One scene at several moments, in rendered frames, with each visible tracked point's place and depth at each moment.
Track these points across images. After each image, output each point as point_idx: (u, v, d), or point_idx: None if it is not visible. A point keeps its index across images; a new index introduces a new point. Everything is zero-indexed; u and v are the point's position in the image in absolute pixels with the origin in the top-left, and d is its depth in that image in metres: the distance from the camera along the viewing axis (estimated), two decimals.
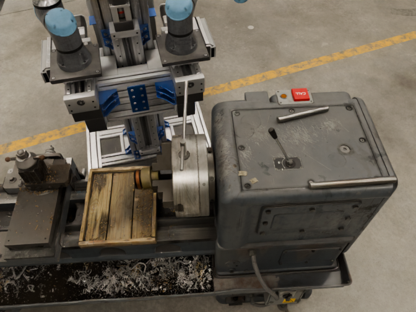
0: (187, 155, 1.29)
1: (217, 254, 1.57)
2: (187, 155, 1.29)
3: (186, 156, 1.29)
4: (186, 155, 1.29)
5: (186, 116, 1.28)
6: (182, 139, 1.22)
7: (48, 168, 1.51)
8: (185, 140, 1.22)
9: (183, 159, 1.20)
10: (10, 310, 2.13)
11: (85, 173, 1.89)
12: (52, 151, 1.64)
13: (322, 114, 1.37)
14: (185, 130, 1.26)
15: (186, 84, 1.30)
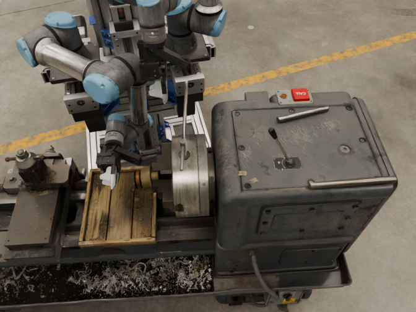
0: (187, 155, 1.29)
1: (217, 254, 1.57)
2: (187, 155, 1.29)
3: (186, 156, 1.29)
4: (186, 155, 1.29)
5: (186, 116, 1.28)
6: (182, 139, 1.22)
7: (48, 168, 1.51)
8: (185, 140, 1.22)
9: (183, 159, 1.20)
10: (10, 310, 2.13)
11: (85, 173, 1.89)
12: (52, 151, 1.64)
13: (322, 114, 1.37)
14: (185, 130, 1.26)
15: (186, 84, 1.30)
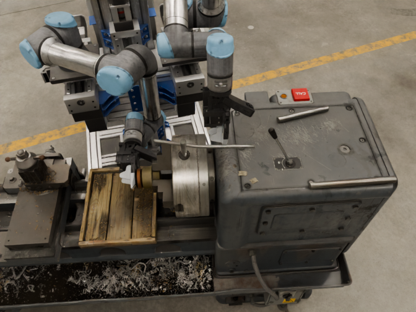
0: (182, 157, 1.28)
1: (217, 254, 1.57)
2: (183, 157, 1.28)
3: (182, 156, 1.29)
4: (183, 156, 1.29)
5: (214, 148, 1.21)
6: (184, 140, 1.22)
7: (48, 168, 1.51)
8: (183, 143, 1.21)
9: (164, 142, 1.23)
10: (10, 310, 2.13)
11: (85, 173, 1.89)
12: (52, 151, 1.64)
13: (322, 114, 1.37)
14: (198, 147, 1.22)
15: (249, 145, 1.17)
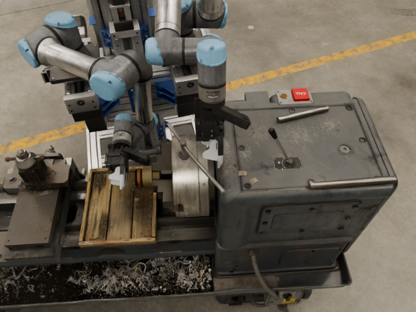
0: (181, 155, 1.29)
1: (217, 254, 1.57)
2: (181, 156, 1.29)
3: (181, 155, 1.29)
4: (181, 155, 1.29)
5: (199, 166, 1.17)
6: (184, 142, 1.21)
7: (48, 168, 1.51)
8: (181, 143, 1.21)
9: (173, 132, 1.25)
10: (10, 310, 2.13)
11: (85, 173, 1.89)
12: (52, 151, 1.64)
13: (322, 114, 1.37)
14: (190, 156, 1.21)
15: (220, 187, 1.10)
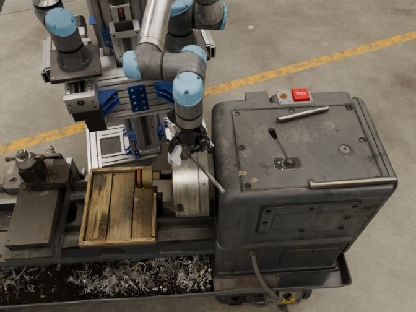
0: (181, 155, 1.29)
1: (217, 254, 1.57)
2: (181, 156, 1.29)
3: (181, 155, 1.29)
4: (181, 155, 1.29)
5: (199, 166, 1.17)
6: None
7: (48, 168, 1.51)
8: (181, 143, 1.21)
9: (173, 132, 1.25)
10: (10, 310, 2.13)
11: (85, 173, 1.89)
12: (52, 151, 1.64)
13: (322, 114, 1.37)
14: (190, 156, 1.21)
15: (220, 187, 1.10)
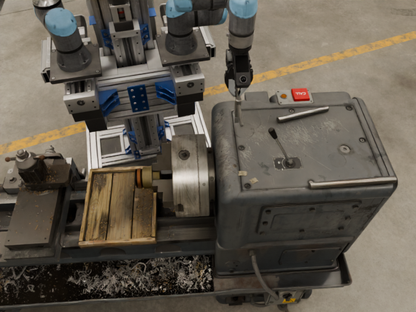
0: (181, 155, 1.29)
1: (217, 254, 1.57)
2: (181, 156, 1.29)
3: (181, 155, 1.29)
4: (181, 155, 1.29)
5: None
6: (238, 97, 1.23)
7: (48, 168, 1.51)
8: (240, 98, 1.23)
9: (241, 116, 1.21)
10: (10, 310, 2.13)
11: (85, 173, 1.89)
12: (52, 151, 1.64)
13: (322, 114, 1.37)
14: (238, 91, 1.27)
15: None
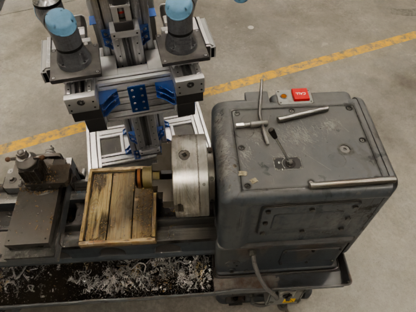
0: (181, 155, 1.29)
1: (217, 254, 1.57)
2: (181, 156, 1.29)
3: (181, 155, 1.29)
4: (181, 155, 1.29)
5: (260, 103, 1.40)
6: (267, 121, 1.34)
7: (48, 168, 1.51)
8: (267, 124, 1.34)
9: (266, 137, 1.30)
10: (10, 310, 2.13)
11: (85, 173, 1.89)
12: (52, 151, 1.64)
13: (322, 114, 1.37)
14: (259, 114, 1.37)
15: (263, 82, 1.47)
